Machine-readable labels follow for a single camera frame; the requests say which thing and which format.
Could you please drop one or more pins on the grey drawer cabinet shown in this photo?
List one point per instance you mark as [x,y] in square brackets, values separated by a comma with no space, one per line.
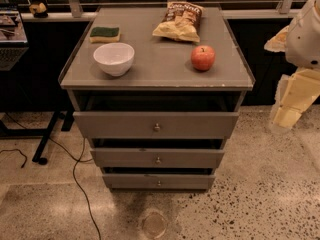
[161,79]

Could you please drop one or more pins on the small yellow black object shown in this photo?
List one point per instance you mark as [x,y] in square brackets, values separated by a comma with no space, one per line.
[38,10]

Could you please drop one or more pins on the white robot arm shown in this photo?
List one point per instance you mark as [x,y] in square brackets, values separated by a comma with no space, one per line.
[300,41]

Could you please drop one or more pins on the grey bottom drawer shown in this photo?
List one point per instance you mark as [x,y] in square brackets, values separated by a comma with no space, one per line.
[158,181]

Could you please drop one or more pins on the round floor drain cover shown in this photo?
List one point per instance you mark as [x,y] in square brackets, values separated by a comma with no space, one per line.
[153,225]

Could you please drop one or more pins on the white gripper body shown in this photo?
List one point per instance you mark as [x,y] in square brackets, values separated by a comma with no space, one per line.
[305,40]

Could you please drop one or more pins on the yellow brown chip bag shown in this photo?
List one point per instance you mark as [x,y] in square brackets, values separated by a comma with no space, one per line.
[181,22]

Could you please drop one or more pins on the grey drawer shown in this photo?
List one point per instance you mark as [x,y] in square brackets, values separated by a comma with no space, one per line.
[157,158]
[158,181]
[156,125]

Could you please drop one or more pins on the laptop on desk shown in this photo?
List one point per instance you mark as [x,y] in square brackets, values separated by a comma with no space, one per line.
[13,38]

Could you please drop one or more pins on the grey middle drawer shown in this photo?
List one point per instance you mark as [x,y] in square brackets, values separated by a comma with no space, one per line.
[157,158]

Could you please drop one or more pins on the red apple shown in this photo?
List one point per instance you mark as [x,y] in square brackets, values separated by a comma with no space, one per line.
[203,57]

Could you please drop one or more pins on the green yellow sponge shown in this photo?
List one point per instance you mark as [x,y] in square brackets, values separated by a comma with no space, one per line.
[104,35]

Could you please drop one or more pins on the white ceramic bowl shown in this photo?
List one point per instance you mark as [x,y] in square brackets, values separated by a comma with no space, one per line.
[114,59]

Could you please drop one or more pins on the grey top drawer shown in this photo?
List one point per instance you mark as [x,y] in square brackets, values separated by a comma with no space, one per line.
[156,125]

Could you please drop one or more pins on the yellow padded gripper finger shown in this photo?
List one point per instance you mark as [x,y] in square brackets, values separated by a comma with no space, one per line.
[284,117]

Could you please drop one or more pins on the black desk frame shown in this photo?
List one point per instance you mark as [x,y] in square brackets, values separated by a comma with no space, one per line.
[42,133]

